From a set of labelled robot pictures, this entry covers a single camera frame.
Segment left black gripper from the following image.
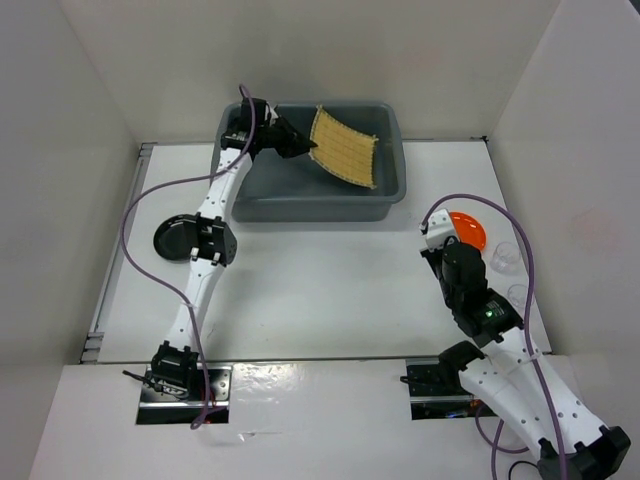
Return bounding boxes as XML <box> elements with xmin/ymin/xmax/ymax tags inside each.
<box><xmin>258</xmin><ymin>115</ymin><xmax>317</xmax><ymax>158</ymax></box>

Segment bamboo woven mat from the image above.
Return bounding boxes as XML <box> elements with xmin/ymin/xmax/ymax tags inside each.
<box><xmin>310</xmin><ymin>105</ymin><xmax>378</xmax><ymax>190</ymax></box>

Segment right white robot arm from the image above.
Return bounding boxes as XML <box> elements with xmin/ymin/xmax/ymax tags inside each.
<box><xmin>421</xmin><ymin>241</ymin><xmax>631</xmax><ymax>479</ymax></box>

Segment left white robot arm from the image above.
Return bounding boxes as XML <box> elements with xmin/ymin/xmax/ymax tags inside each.
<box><xmin>147</xmin><ymin>97</ymin><xmax>315</xmax><ymax>400</ymax></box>

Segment grey plastic bin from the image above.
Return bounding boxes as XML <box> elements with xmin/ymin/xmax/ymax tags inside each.
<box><xmin>232</xmin><ymin>100</ymin><xmax>406</xmax><ymax>223</ymax></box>

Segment orange plastic plate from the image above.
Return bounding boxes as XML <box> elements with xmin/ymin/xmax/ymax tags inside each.
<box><xmin>450</xmin><ymin>211</ymin><xmax>487</xmax><ymax>252</ymax></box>

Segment clear plastic cup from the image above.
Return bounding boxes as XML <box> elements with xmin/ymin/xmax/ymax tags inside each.
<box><xmin>506</xmin><ymin>284</ymin><xmax>528</xmax><ymax>315</ymax></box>
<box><xmin>490</xmin><ymin>241</ymin><xmax>521</xmax><ymax>275</ymax></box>

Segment black round plate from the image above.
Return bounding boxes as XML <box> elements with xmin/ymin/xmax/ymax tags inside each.
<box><xmin>153</xmin><ymin>214</ymin><xmax>198</xmax><ymax>262</ymax></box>

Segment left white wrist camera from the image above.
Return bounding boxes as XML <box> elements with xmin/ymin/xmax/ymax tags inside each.
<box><xmin>264</xmin><ymin>103</ymin><xmax>279</xmax><ymax>126</ymax></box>

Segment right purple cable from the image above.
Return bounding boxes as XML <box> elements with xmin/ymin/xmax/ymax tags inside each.
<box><xmin>419</xmin><ymin>193</ymin><xmax>569</xmax><ymax>480</ymax></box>

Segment purple cable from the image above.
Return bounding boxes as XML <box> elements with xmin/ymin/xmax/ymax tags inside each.
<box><xmin>419</xmin><ymin>193</ymin><xmax>569</xmax><ymax>480</ymax></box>
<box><xmin>122</xmin><ymin>83</ymin><xmax>261</xmax><ymax>431</ymax></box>

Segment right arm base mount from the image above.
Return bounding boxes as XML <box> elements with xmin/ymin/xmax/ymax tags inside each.
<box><xmin>399</xmin><ymin>357</ymin><xmax>481</xmax><ymax>420</ymax></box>

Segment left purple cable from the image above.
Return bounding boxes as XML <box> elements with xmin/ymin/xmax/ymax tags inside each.
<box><xmin>122</xmin><ymin>83</ymin><xmax>261</xmax><ymax>431</ymax></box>

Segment black cable loop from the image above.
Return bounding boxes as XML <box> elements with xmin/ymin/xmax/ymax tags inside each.
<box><xmin>508</xmin><ymin>460</ymin><xmax>541</xmax><ymax>480</ymax></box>

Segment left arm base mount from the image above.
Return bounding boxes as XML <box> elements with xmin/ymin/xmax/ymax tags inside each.
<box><xmin>122</xmin><ymin>364</ymin><xmax>233</xmax><ymax>425</ymax></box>

